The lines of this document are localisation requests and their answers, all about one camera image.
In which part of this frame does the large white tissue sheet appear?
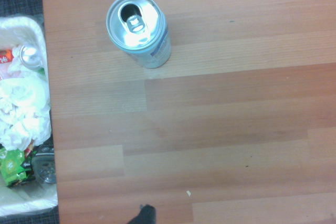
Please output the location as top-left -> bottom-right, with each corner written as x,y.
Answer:
0,111 -> 52,151

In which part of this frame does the orange red tea can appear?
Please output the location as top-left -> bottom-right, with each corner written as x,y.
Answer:
0,49 -> 13,81

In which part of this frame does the white plastic trash bin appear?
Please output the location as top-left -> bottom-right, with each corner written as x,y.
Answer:
0,15 -> 59,219

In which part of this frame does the silver light blue drink can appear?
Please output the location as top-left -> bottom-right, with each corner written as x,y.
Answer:
106,0 -> 172,69

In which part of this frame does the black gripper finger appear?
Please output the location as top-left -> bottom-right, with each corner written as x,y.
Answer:
127,204 -> 157,224

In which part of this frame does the green snack packet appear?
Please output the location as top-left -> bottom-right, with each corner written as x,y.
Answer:
0,147 -> 36,188

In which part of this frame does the green drink can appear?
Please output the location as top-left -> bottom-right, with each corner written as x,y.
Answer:
19,45 -> 46,72

